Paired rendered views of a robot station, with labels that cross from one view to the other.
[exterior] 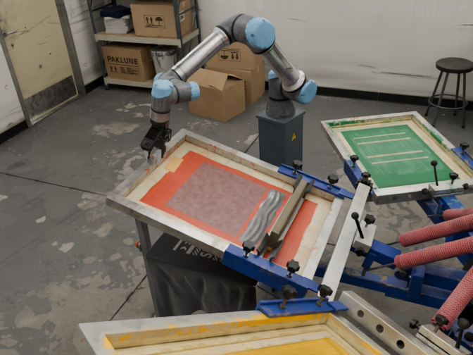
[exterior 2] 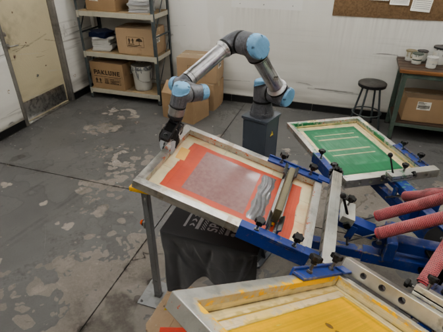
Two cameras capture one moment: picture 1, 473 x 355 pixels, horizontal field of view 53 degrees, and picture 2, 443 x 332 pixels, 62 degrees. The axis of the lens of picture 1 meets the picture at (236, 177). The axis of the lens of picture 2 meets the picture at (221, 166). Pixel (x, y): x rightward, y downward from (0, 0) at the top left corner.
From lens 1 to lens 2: 0.30 m
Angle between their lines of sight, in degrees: 6
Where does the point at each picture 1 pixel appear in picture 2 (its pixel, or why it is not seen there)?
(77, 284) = (80, 257)
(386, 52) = (318, 73)
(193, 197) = (204, 181)
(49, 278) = (55, 252)
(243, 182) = (241, 169)
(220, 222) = (229, 201)
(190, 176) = (198, 164)
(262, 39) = (260, 51)
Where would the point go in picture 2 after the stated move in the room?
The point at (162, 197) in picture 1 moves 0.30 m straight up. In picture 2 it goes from (178, 181) to (174, 120)
